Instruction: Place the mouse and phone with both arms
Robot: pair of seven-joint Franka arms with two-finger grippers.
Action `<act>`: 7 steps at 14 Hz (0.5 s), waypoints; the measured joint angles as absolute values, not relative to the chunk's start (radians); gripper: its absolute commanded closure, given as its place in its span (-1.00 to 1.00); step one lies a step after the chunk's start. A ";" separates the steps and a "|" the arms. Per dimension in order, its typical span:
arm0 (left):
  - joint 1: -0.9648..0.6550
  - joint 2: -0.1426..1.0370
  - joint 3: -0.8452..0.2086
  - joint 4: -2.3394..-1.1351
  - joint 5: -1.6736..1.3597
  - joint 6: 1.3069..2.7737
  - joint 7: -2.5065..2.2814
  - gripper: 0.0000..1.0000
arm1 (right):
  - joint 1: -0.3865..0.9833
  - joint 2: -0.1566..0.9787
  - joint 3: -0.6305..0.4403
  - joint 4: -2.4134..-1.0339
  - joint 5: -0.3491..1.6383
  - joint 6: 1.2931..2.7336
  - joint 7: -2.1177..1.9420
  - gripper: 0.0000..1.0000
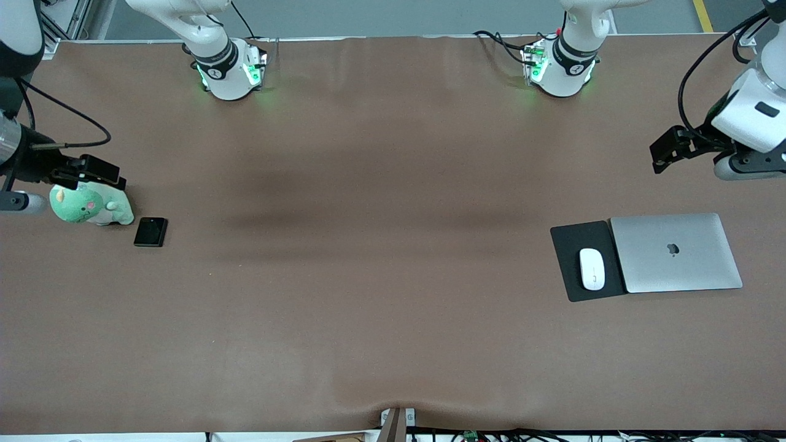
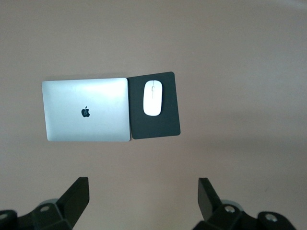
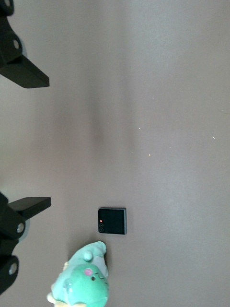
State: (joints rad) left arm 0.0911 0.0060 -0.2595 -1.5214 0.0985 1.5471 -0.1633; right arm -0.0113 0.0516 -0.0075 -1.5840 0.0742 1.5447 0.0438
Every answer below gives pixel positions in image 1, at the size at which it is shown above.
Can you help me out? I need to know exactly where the black phone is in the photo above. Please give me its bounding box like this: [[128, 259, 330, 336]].
[[133, 216, 169, 249]]

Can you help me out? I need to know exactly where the white computer mouse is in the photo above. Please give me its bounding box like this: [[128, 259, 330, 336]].
[[578, 247, 607, 292]]

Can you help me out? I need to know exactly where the black mouse pad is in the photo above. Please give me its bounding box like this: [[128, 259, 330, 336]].
[[550, 220, 628, 303]]

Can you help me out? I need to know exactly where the green dinosaur plush toy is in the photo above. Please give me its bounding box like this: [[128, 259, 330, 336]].
[[49, 182, 135, 227]]

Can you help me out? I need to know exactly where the silver laptop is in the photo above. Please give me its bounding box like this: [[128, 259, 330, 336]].
[[610, 212, 744, 294]]

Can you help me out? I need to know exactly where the brown table cover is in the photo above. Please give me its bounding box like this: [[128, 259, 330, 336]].
[[0, 34, 786, 435]]

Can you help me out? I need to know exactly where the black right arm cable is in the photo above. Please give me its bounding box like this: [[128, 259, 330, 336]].
[[15, 76, 113, 150]]

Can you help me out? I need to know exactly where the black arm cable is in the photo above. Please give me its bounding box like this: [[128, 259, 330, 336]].
[[678, 9, 772, 137], [15, 76, 113, 150]]

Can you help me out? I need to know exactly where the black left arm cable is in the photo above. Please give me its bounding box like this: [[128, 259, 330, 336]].
[[678, 9, 772, 137]]

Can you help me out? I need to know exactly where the black left base cable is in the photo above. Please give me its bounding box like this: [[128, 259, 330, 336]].
[[472, 29, 542, 67]]

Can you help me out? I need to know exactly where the black base cable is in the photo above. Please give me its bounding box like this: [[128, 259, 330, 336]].
[[230, 0, 272, 57], [472, 29, 542, 67]]

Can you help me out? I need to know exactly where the black right base cable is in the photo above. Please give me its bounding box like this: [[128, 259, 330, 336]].
[[230, 0, 272, 57]]

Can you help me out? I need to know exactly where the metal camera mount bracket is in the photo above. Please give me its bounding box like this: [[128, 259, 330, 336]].
[[379, 406, 418, 442]]

